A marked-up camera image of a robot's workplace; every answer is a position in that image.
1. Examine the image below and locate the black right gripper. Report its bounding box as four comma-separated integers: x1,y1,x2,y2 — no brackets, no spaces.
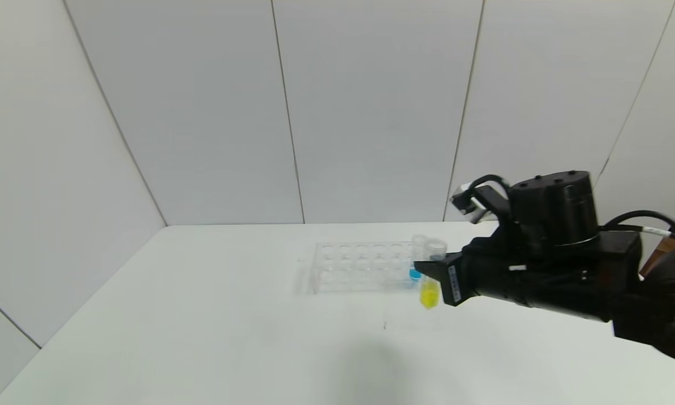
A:
413,251,535,308

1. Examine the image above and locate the test tube with yellow pigment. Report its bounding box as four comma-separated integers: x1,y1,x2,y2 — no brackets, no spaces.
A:
419,239,448,309

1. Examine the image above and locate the test tube with blue pigment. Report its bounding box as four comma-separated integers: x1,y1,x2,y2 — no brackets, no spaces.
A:
410,235,429,282

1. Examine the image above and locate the clear acrylic test tube rack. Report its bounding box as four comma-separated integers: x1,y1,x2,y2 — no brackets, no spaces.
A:
309,241,434,295

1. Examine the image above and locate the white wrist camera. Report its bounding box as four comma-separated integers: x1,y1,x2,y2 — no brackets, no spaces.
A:
452,186,484,224

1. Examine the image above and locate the black camera cable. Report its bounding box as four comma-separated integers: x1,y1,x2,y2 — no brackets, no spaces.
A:
464,174,510,195

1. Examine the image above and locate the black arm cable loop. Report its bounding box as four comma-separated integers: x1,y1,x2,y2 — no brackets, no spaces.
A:
599,210,675,244

